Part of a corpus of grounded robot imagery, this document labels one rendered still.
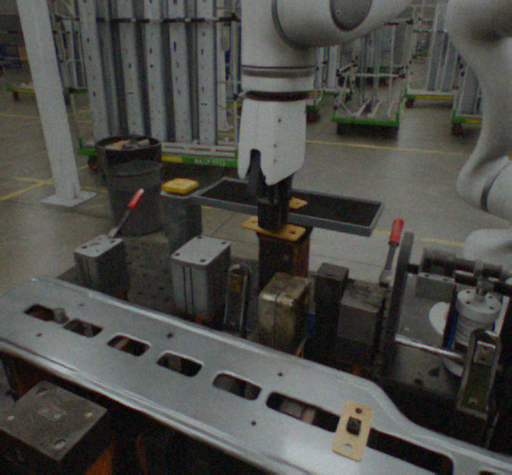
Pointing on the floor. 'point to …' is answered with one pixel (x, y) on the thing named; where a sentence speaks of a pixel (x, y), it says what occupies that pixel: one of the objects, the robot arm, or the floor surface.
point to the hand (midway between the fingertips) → (273, 211)
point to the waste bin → (132, 179)
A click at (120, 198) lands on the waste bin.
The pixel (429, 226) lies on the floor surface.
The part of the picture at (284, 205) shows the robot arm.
